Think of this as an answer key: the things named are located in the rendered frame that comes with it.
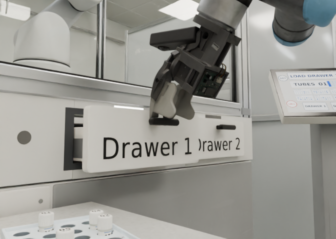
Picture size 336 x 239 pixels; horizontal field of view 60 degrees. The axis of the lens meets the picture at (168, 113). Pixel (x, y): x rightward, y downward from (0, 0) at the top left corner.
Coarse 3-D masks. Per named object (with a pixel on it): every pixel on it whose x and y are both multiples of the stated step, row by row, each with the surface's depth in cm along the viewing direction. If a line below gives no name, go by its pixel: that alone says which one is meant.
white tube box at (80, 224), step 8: (80, 216) 28; (88, 216) 29; (32, 224) 26; (56, 224) 27; (64, 224) 27; (72, 224) 27; (80, 224) 27; (88, 224) 27; (112, 224) 26; (8, 232) 24; (16, 232) 24; (24, 232) 25; (32, 232) 24; (40, 232) 24; (48, 232) 24; (80, 232) 24; (88, 232) 24; (96, 232) 24; (112, 232) 24; (120, 232) 24; (128, 232) 23
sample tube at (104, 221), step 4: (100, 216) 24; (104, 216) 24; (108, 216) 24; (100, 220) 24; (104, 220) 24; (108, 220) 24; (100, 224) 24; (104, 224) 24; (108, 224) 24; (100, 228) 24; (104, 228) 24; (108, 228) 24; (100, 232) 24; (104, 232) 24; (108, 232) 24
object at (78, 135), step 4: (76, 128) 53; (80, 128) 52; (76, 132) 53; (80, 132) 52; (76, 136) 53; (80, 136) 52; (76, 140) 52; (80, 140) 51; (76, 144) 52; (80, 144) 51; (76, 148) 52; (80, 148) 51; (76, 152) 52; (80, 152) 51; (76, 156) 52; (80, 156) 51; (76, 160) 53; (80, 160) 52
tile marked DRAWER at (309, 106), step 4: (304, 104) 119; (308, 104) 119; (312, 104) 119; (316, 104) 119; (320, 104) 118; (324, 104) 118; (304, 108) 118; (308, 108) 117; (312, 108) 117; (316, 108) 117; (320, 108) 117; (324, 108) 117; (328, 108) 117
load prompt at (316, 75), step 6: (294, 72) 134; (300, 72) 134; (306, 72) 133; (312, 72) 133; (318, 72) 133; (324, 72) 132; (330, 72) 132; (288, 78) 131; (294, 78) 131; (300, 78) 131; (306, 78) 130; (312, 78) 130; (318, 78) 130; (324, 78) 130; (330, 78) 129
